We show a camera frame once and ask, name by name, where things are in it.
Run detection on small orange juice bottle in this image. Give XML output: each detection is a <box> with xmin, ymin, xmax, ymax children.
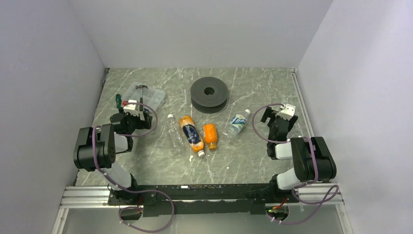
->
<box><xmin>203</xmin><ymin>123</ymin><xmax>218</xmax><ymax>150</ymax></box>

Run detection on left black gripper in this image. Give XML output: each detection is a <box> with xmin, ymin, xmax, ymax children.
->
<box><xmin>119</xmin><ymin>107</ymin><xmax>152</xmax><ymax>136</ymax></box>

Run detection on black base frame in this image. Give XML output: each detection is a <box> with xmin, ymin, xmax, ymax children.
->
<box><xmin>108</xmin><ymin>181</ymin><xmax>298</xmax><ymax>217</ymax></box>

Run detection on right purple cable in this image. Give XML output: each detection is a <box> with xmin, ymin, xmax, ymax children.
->
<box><xmin>251</xmin><ymin>103</ymin><xmax>340</xmax><ymax>226</ymax></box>

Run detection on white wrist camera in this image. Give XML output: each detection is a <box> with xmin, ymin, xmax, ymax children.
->
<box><xmin>122</xmin><ymin>99</ymin><xmax>139</xmax><ymax>116</ymax></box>
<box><xmin>276</xmin><ymin>104</ymin><xmax>296</xmax><ymax>120</ymax></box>

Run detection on small hammer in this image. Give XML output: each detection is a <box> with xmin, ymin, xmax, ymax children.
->
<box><xmin>135</xmin><ymin>85</ymin><xmax>148</xmax><ymax>112</ymax></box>

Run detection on green handled screwdriver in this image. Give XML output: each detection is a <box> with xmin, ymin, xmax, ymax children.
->
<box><xmin>115</xmin><ymin>94</ymin><xmax>122</xmax><ymax>109</ymax></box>

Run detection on clear plastic tray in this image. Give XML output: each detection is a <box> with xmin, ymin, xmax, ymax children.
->
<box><xmin>121</xmin><ymin>81</ymin><xmax>166</xmax><ymax>111</ymax></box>

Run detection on large orange blue-label bottle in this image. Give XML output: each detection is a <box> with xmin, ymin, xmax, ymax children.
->
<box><xmin>179</xmin><ymin>116</ymin><xmax>205</xmax><ymax>157</ymax></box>

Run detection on aluminium rail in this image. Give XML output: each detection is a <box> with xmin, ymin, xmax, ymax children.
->
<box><xmin>60</xmin><ymin>183</ymin><xmax>336</xmax><ymax>209</ymax></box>

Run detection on clear plastic bottle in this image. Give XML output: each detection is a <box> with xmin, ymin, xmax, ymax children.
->
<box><xmin>167</xmin><ymin>114</ymin><xmax>184</xmax><ymax>155</ymax></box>

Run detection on dark grey perforated spool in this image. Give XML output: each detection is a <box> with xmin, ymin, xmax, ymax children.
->
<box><xmin>190</xmin><ymin>77</ymin><xmax>229</xmax><ymax>114</ymax></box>

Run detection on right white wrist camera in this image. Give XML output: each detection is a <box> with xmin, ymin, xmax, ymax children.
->
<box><xmin>276</xmin><ymin>104</ymin><xmax>296</xmax><ymax>120</ymax></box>

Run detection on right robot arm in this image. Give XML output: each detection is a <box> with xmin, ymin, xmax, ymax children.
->
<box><xmin>261</xmin><ymin>104</ymin><xmax>337</xmax><ymax>202</ymax></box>

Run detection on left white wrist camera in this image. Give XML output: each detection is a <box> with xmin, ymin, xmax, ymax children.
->
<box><xmin>122</xmin><ymin>99</ymin><xmax>139</xmax><ymax>116</ymax></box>

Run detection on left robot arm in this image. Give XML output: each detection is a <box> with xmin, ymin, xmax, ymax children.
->
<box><xmin>74</xmin><ymin>111</ymin><xmax>152</xmax><ymax>205</ymax></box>

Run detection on white-label water bottle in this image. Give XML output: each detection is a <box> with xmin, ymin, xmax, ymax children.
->
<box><xmin>223</xmin><ymin>109</ymin><xmax>251</xmax><ymax>138</ymax></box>

